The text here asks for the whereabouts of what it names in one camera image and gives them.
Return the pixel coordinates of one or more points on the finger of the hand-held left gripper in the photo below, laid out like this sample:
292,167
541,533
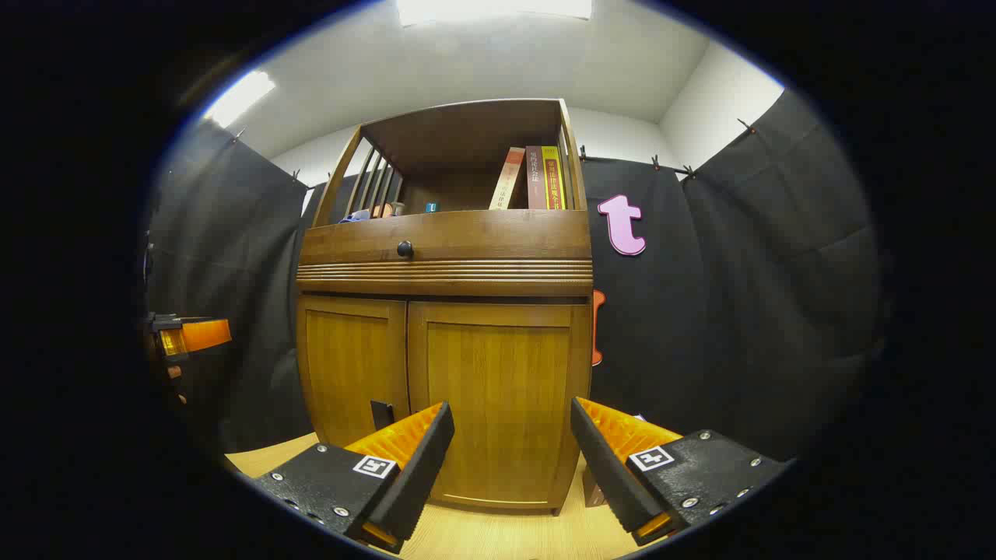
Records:
204,334

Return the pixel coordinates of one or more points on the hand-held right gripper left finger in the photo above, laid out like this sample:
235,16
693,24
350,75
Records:
420,467

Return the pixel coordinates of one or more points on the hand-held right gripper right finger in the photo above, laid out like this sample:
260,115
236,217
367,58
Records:
607,474

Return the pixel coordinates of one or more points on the wooden shoe cabinet door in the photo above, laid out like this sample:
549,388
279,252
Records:
498,381
350,365

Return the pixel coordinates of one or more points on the wooden double-door shoe cabinet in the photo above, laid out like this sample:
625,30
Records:
467,272

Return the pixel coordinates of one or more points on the brown book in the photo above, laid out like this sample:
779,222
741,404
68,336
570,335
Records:
591,488

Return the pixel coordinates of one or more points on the blue cloth item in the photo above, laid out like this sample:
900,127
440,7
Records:
354,217

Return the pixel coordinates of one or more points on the black backdrop cloth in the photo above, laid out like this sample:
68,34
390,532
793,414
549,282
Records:
739,311

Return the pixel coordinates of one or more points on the small orange object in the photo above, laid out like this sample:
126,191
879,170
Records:
383,211

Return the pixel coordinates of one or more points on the black round drawer knob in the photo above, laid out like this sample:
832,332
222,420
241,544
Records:
405,249

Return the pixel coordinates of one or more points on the small ceiling light panel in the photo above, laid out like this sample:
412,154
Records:
240,97

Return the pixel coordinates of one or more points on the dark red book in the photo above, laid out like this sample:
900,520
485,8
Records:
534,179

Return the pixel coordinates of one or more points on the large ceiling light panel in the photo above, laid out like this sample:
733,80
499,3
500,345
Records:
490,9

